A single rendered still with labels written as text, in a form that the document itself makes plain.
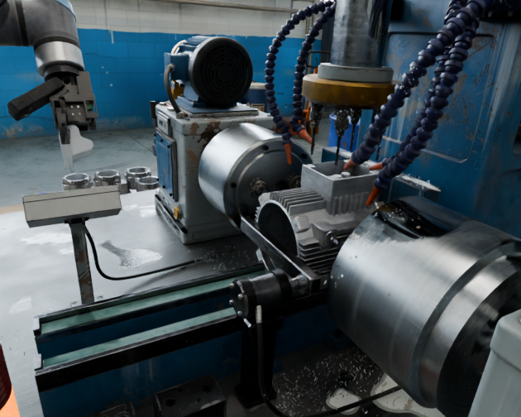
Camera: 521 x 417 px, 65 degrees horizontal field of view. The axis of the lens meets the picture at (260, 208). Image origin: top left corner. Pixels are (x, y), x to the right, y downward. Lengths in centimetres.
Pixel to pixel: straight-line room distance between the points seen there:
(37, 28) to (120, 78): 533
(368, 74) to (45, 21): 65
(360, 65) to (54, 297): 82
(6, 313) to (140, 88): 554
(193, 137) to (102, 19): 520
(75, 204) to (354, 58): 57
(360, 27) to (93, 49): 562
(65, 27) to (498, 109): 84
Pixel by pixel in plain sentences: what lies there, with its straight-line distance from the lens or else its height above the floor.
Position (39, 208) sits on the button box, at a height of 106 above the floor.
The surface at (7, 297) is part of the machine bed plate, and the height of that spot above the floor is 80.
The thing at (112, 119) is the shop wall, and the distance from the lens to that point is 636.
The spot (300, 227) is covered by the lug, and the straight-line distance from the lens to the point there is 70.
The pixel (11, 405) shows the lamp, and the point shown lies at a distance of 39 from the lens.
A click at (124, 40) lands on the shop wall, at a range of 631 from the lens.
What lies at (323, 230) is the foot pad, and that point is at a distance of 70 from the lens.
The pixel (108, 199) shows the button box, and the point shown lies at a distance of 86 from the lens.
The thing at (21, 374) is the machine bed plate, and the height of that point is 80.
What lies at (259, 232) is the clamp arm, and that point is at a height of 103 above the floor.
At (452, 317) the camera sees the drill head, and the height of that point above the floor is 110.
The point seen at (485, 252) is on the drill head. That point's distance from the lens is 53.
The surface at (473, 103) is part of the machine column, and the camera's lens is 85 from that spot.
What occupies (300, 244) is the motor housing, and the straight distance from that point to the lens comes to 71.
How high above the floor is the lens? 138
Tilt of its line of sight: 23 degrees down
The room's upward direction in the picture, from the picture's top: 3 degrees clockwise
